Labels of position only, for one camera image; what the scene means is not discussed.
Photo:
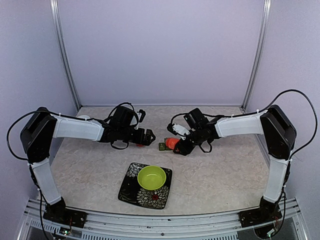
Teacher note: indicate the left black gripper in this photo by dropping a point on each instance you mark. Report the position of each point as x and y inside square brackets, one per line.
[140, 140]

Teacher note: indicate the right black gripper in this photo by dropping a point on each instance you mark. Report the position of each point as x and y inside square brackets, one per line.
[184, 149]

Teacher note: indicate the red pill bottle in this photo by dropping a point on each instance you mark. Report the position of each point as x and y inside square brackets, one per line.
[171, 142]

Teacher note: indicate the green pill organizer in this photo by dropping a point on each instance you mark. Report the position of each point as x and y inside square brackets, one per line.
[162, 146]

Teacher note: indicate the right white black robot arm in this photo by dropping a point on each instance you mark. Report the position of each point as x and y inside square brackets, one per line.
[199, 130]

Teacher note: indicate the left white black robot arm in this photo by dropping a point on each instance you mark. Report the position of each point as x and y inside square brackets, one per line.
[46, 128]

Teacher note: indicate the lime green bowl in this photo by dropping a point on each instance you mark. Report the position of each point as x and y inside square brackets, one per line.
[151, 177]

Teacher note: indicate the black floral square plate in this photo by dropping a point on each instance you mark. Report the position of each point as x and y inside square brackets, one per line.
[131, 192]

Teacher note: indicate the white ceramic bowl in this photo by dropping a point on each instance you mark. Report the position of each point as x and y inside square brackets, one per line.
[84, 117]

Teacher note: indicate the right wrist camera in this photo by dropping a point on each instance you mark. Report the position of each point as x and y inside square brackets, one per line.
[170, 128]

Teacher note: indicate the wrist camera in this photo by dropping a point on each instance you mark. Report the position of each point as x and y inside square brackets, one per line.
[141, 115]
[170, 128]

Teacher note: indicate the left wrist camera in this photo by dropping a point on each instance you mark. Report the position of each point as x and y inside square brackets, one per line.
[141, 115]

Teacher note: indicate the front aluminium rail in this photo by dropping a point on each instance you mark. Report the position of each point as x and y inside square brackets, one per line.
[114, 226]

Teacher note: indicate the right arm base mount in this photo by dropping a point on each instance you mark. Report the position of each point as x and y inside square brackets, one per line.
[259, 215]

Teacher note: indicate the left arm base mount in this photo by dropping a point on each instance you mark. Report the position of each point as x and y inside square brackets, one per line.
[66, 216]

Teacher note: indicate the right aluminium frame post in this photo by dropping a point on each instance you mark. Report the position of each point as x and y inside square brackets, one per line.
[258, 53]

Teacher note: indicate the aluminium frame post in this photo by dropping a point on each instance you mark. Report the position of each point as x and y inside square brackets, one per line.
[258, 53]
[54, 5]

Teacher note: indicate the left aluminium frame post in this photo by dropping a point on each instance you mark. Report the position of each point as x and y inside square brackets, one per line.
[54, 5]

